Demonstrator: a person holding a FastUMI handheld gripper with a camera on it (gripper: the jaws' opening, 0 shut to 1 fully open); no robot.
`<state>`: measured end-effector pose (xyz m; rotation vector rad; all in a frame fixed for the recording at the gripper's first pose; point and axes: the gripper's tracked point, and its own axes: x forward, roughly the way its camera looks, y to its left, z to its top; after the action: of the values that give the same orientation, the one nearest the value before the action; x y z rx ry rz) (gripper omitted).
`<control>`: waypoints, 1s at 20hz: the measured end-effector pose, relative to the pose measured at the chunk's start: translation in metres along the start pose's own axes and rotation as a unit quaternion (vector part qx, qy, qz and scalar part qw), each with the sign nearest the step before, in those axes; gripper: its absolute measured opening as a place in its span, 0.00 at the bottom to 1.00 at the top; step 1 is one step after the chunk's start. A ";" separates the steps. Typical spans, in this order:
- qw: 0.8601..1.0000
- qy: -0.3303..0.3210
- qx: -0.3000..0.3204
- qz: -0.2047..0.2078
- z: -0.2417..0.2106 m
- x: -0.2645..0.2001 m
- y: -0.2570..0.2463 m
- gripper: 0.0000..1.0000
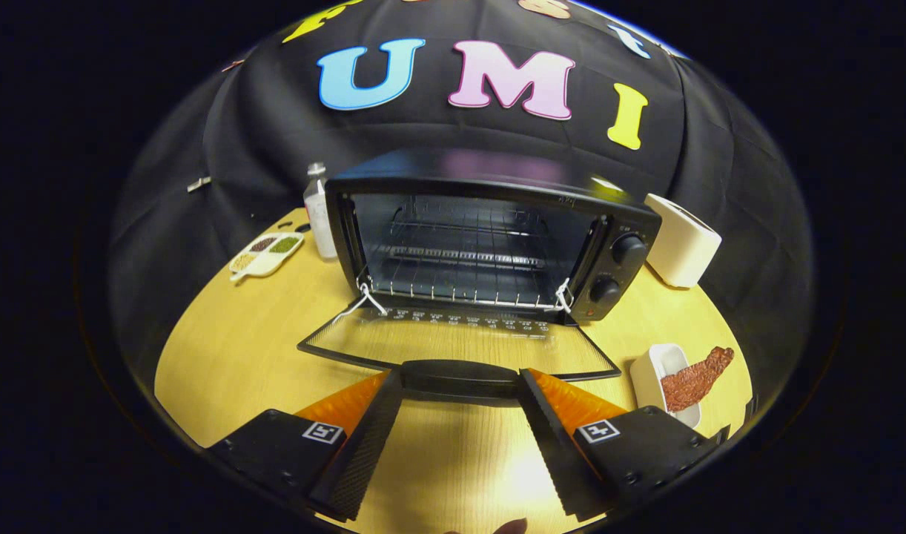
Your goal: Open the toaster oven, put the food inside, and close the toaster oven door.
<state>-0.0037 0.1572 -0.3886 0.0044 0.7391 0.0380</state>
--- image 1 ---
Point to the pink cloth clip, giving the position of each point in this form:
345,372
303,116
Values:
232,66

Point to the white cloth clip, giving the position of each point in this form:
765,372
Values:
199,184

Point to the black toaster oven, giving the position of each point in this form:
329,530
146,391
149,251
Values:
616,274

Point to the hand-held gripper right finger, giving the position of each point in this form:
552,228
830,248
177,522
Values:
549,452

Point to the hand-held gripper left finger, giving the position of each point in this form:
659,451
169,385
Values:
364,460

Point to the black backdrop cloth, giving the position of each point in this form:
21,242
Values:
497,133

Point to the white toaster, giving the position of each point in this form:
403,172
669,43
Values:
683,245

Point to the brown meat piece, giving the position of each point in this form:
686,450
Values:
694,382

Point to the white rectangular dish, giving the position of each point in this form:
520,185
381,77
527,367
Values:
649,371

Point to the white divided spice dish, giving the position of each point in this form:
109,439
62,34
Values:
260,265

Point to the clear bottle with silver cap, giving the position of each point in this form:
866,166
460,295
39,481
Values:
319,215

